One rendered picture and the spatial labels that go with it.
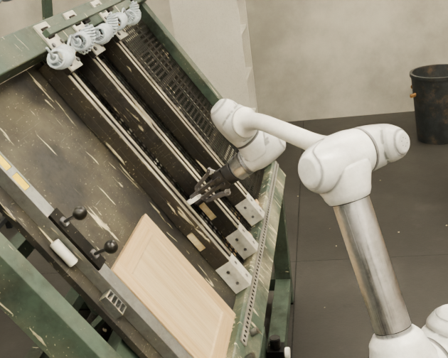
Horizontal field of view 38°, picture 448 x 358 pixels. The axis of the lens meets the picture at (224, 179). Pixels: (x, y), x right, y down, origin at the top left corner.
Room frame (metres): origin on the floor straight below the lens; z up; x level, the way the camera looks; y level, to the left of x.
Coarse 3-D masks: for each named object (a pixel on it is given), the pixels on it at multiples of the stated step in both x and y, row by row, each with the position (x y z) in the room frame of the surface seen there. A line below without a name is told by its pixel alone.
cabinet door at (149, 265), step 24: (144, 216) 1.99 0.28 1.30; (144, 240) 1.88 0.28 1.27; (168, 240) 1.99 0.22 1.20; (120, 264) 1.69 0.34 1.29; (144, 264) 1.79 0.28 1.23; (168, 264) 1.88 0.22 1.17; (144, 288) 1.69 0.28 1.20; (168, 288) 1.78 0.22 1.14; (192, 288) 1.88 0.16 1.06; (168, 312) 1.69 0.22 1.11; (192, 312) 1.78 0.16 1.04; (216, 312) 1.88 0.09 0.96; (192, 336) 1.68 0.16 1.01; (216, 336) 1.77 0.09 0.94
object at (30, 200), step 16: (0, 176) 1.60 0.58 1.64; (16, 192) 1.59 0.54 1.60; (32, 192) 1.61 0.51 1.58; (32, 208) 1.59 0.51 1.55; (48, 208) 1.61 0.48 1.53; (48, 224) 1.58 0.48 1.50; (64, 240) 1.58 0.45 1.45; (80, 256) 1.57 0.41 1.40; (96, 272) 1.56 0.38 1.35; (112, 272) 1.60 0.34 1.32; (112, 288) 1.55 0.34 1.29; (128, 288) 1.60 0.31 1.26; (128, 304) 1.55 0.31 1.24; (128, 320) 1.55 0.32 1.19; (144, 320) 1.54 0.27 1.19; (144, 336) 1.54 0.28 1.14; (160, 336) 1.54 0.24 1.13; (160, 352) 1.54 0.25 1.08; (176, 352) 1.53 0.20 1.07
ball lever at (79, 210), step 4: (76, 208) 1.53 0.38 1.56; (80, 208) 1.53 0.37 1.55; (84, 208) 1.53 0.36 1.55; (76, 212) 1.52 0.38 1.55; (80, 212) 1.52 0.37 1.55; (84, 212) 1.52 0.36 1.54; (72, 216) 1.56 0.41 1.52; (76, 216) 1.52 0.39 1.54; (80, 216) 1.52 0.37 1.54; (84, 216) 1.52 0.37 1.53; (60, 220) 1.59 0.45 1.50; (64, 220) 1.59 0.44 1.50; (68, 220) 1.57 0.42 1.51; (64, 224) 1.59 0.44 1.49
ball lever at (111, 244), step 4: (108, 240) 1.52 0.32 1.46; (112, 240) 1.52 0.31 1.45; (108, 244) 1.51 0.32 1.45; (112, 244) 1.51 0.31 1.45; (116, 244) 1.51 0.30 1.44; (104, 248) 1.51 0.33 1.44; (108, 248) 1.50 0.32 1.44; (112, 248) 1.50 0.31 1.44; (116, 248) 1.51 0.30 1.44; (92, 252) 1.58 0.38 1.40; (96, 252) 1.57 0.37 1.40; (100, 252) 1.55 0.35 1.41; (108, 252) 1.51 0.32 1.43; (112, 252) 1.51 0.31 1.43; (96, 256) 1.58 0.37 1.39
